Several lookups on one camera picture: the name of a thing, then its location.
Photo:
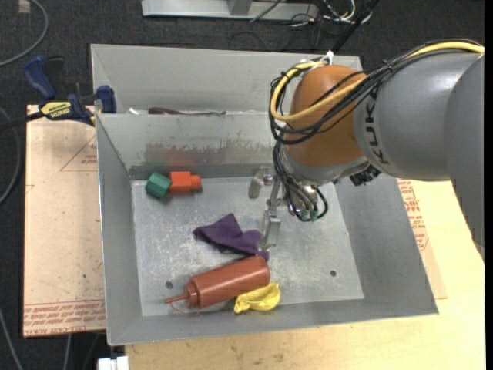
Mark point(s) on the green block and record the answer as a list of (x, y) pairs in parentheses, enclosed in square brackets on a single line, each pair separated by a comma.
[(158, 185)]

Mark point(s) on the orange block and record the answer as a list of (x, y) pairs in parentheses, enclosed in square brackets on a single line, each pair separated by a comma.
[(184, 182)]

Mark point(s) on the yellow balloon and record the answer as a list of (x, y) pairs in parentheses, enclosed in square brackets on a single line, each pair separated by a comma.
[(260, 299)]

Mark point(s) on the grey metal bin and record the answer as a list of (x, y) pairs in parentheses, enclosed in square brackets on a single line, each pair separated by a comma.
[(308, 260)]

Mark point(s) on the brown cardboard board, red print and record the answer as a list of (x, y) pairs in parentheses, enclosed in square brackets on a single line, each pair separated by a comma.
[(61, 226)]

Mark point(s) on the purple cloth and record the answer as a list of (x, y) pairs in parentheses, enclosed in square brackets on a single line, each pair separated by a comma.
[(231, 235)]

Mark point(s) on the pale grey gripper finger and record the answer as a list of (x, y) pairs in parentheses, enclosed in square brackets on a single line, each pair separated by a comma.
[(271, 229), (255, 187)]

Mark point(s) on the red-brown squeeze bottle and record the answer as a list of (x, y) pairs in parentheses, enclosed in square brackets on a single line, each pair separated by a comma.
[(227, 281)]

